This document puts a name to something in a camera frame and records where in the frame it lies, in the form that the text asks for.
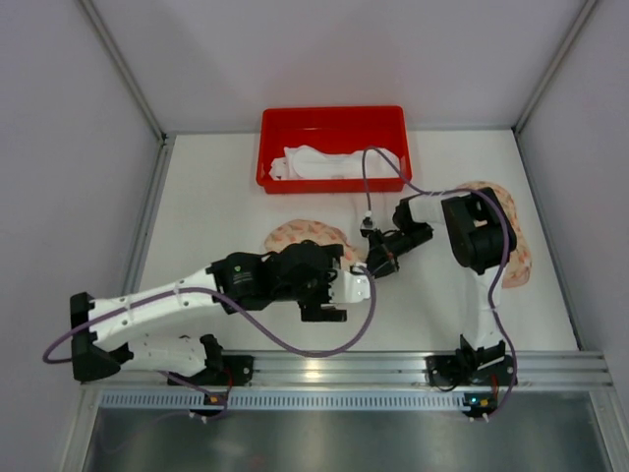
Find pink floral laundry bag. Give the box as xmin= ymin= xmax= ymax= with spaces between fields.
xmin=262 ymin=219 xmax=368 ymax=271
xmin=458 ymin=181 xmax=533 ymax=289

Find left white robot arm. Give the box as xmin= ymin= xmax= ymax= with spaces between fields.
xmin=71 ymin=240 xmax=352 ymax=383

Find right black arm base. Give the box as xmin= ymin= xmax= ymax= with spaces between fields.
xmin=427 ymin=354 xmax=515 ymax=391

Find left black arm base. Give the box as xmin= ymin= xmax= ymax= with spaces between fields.
xmin=183 ymin=355 xmax=255 ymax=386

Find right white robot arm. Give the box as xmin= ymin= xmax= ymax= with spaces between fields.
xmin=360 ymin=187 xmax=517 ymax=374

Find red plastic bin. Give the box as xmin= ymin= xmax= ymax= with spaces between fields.
xmin=256 ymin=105 xmax=413 ymax=194

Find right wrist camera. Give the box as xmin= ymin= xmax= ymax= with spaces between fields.
xmin=360 ymin=210 xmax=377 ymax=238

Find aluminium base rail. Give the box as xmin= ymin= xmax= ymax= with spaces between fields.
xmin=79 ymin=351 xmax=618 ymax=413

